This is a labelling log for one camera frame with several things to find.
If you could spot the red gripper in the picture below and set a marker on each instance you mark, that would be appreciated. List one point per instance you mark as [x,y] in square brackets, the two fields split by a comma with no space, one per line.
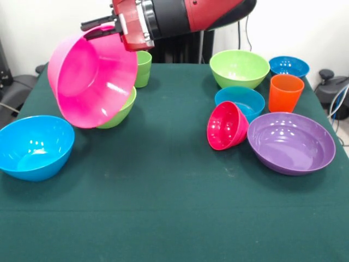
[131,24]

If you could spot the large pink plastic bowl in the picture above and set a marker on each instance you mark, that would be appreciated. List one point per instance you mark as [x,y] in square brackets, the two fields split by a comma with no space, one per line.
[92,82]

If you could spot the green plastic cup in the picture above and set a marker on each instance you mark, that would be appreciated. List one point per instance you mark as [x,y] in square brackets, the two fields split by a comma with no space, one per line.
[144,71]

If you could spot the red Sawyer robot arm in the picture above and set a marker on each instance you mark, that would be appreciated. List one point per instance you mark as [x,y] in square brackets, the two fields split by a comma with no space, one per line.
[191,13]

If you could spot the green plastic bowl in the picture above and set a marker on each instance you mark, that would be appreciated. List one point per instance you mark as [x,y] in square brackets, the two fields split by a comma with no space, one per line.
[122,112]
[238,71]

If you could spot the large light blue bowl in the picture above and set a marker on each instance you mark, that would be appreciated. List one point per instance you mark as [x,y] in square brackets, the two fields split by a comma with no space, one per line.
[32,150]

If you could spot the small crimson plastic bowl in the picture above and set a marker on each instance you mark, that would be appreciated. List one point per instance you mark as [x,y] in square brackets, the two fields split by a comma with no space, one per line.
[226,125]

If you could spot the blue straight-sided bowl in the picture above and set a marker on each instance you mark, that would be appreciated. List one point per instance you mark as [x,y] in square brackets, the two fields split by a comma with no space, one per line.
[245,95]

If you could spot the dark green tablecloth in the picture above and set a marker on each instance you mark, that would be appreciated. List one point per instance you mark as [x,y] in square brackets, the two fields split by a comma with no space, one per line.
[163,204]

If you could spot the small dark blue bowl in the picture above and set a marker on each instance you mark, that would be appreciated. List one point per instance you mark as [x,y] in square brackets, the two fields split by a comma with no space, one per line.
[289,68]

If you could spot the orange plastic cup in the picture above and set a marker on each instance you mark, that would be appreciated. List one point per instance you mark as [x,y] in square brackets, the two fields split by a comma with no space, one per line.
[285,95]

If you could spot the wide purple plastic bowl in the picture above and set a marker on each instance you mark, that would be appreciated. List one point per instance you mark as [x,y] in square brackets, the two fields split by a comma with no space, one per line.
[290,144]

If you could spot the black pedestal leg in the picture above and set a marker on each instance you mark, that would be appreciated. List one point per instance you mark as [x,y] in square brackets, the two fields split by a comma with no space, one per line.
[325,92]
[16,92]

